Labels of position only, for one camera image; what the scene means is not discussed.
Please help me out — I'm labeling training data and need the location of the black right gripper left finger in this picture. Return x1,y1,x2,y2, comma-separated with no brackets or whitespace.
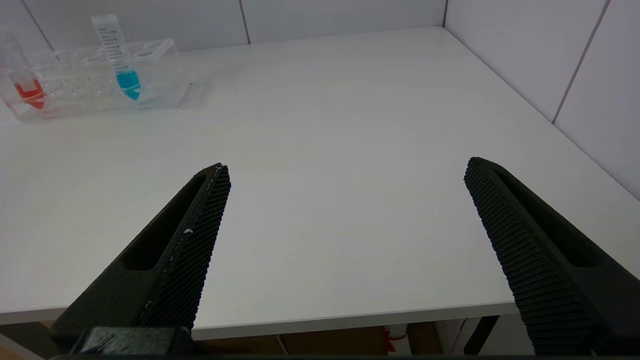
50,162,232,351

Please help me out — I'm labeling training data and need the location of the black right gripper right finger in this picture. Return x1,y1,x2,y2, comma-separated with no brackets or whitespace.
463,156,640,357

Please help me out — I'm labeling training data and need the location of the test tube with blue pigment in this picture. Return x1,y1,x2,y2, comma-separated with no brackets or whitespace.
90,14,143,101

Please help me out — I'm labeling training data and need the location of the clear plastic test tube rack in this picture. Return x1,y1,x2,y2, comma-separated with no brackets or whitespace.
0,39,193,122

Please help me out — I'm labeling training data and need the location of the test tube with red pigment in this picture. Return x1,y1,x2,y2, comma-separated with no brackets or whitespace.
0,32,48,110

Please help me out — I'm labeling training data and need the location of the black slanted bar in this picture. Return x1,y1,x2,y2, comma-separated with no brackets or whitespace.
465,315,501,356

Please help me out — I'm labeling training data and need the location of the white and red small object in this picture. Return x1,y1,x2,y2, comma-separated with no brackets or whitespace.
384,324,408,355

